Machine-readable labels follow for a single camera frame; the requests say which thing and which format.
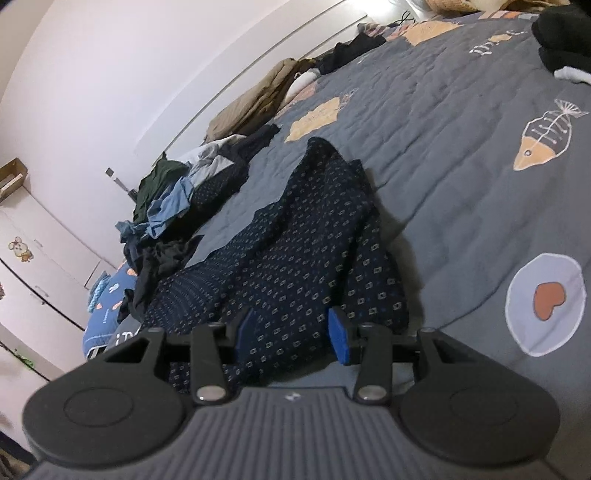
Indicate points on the black folded clothes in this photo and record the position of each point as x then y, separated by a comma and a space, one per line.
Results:
563, 41

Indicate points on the dark green garment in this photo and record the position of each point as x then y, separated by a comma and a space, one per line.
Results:
157, 184

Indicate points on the open cardboard box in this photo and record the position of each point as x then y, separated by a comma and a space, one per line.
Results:
16, 177

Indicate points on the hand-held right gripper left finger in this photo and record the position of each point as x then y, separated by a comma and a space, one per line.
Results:
244, 332

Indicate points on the navy patterned sweater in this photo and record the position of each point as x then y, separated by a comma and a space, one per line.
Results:
300, 254

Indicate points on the grey white garment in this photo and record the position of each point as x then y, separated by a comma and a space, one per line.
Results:
207, 157

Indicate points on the black crumpled garment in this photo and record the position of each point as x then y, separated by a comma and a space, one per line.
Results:
157, 263

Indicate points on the light blue garment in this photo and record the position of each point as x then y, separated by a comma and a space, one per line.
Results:
171, 203

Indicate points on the blue printed quilt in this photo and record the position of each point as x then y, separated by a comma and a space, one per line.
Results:
104, 314

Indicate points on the white wardrobe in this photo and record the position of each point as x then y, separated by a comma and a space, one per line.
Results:
46, 277

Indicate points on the black device on stand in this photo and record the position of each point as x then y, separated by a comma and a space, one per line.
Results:
110, 171

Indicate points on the tan folded blanket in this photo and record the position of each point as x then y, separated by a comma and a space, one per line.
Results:
258, 101

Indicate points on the cartoon mouse sticker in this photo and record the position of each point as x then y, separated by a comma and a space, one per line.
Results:
20, 249

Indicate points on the dark dotted garment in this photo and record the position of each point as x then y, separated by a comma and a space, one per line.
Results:
217, 184

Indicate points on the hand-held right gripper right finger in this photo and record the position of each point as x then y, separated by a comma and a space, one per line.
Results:
341, 337

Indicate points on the black rumpled cloth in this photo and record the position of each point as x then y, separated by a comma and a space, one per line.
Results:
351, 50

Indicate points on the teal striped cloth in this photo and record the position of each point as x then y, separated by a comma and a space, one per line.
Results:
97, 290

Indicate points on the grey quilted bedspread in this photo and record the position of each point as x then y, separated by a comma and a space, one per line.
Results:
461, 161

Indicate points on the navy garment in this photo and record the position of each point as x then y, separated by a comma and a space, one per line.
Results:
131, 251

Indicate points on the small black garment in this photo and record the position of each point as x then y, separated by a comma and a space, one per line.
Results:
258, 138

